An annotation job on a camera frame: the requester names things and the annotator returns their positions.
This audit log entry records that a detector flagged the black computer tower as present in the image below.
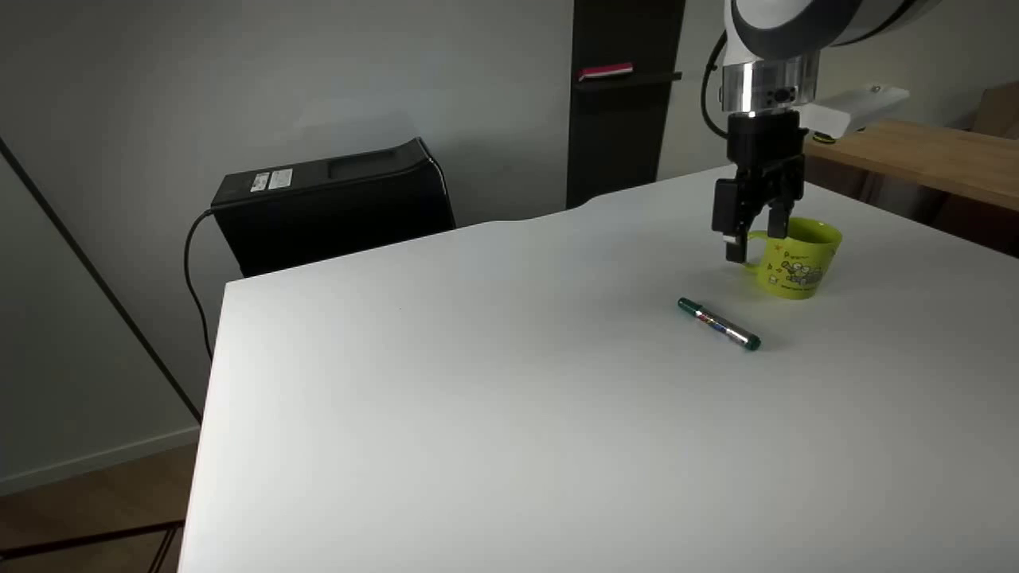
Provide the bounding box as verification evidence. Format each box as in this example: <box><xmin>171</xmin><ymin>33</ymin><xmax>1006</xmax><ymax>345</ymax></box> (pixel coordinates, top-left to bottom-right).
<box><xmin>210</xmin><ymin>137</ymin><xmax>458</xmax><ymax>279</ymax></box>

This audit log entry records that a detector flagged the black cable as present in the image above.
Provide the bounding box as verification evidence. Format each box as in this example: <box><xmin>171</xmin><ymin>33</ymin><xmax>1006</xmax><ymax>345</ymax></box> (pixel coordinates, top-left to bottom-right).
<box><xmin>182</xmin><ymin>208</ymin><xmax>217</xmax><ymax>364</ymax></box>

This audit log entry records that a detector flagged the pink box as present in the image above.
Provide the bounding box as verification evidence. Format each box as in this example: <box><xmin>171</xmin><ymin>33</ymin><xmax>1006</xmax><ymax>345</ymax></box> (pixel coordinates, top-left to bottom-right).
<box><xmin>576</xmin><ymin>63</ymin><xmax>636</xmax><ymax>83</ymax></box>

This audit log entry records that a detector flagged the yellow cup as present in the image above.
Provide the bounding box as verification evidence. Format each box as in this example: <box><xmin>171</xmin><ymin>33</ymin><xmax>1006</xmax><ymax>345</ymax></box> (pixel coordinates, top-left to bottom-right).
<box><xmin>744</xmin><ymin>216</ymin><xmax>844</xmax><ymax>301</ymax></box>

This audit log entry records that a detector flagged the stand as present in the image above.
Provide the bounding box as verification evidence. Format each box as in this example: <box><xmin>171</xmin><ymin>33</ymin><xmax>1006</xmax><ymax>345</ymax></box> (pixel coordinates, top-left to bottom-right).
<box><xmin>0</xmin><ymin>137</ymin><xmax>203</xmax><ymax>573</ymax></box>

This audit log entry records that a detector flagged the green capped marker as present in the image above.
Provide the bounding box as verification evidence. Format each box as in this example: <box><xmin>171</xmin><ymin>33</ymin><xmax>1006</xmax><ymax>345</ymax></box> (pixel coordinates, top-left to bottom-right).
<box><xmin>677</xmin><ymin>297</ymin><xmax>763</xmax><ymax>352</ymax></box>

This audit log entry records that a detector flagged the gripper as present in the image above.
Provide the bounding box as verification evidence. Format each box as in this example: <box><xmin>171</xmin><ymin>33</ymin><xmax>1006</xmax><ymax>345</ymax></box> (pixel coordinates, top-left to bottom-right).
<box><xmin>712</xmin><ymin>111</ymin><xmax>807</xmax><ymax>264</ymax></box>

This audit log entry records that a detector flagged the wooden table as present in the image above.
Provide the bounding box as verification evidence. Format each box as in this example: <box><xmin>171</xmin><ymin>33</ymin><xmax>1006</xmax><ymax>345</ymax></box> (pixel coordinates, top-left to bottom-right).
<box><xmin>803</xmin><ymin>119</ymin><xmax>1019</xmax><ymax>213</ymax></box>

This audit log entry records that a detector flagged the black shelf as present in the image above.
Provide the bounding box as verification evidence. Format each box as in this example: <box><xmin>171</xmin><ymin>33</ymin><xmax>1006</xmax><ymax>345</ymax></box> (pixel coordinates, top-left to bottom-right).
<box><xmin>566</xmin><ymin>0</ymin><xmax>687</xmax><ymax>210</ymax></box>

